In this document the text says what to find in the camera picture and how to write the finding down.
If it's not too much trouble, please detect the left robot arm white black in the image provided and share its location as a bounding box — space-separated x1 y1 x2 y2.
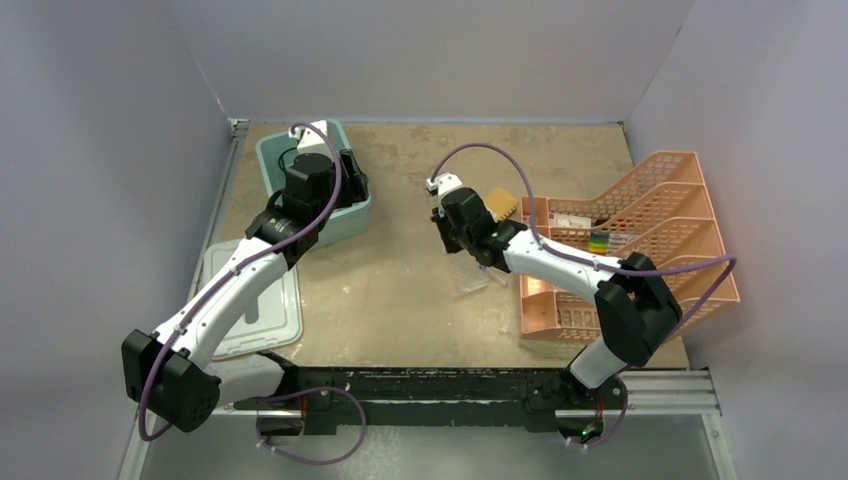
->
121 152 345 441

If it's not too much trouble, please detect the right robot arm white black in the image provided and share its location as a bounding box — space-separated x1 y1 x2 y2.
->
426 183 683 407

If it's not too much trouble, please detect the black metal tripod ring stand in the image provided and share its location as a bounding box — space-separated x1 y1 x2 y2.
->
277 147 298 176

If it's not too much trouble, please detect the teal plastic bin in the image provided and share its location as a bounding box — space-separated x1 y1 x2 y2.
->
256 119 372 248

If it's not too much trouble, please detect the clear plastic tube rack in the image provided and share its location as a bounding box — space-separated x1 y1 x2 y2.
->
456 261 490 295

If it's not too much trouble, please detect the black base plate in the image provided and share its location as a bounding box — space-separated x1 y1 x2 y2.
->
235 366 627 442

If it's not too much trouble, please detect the white plastic bin lid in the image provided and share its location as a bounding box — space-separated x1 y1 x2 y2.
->
191 254 303 361

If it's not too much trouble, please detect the yellow spiral notebook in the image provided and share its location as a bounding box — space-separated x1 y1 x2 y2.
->
484 187 520 222

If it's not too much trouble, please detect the orange plastic file organizer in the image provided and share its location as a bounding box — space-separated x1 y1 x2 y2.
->
519 151 726 342

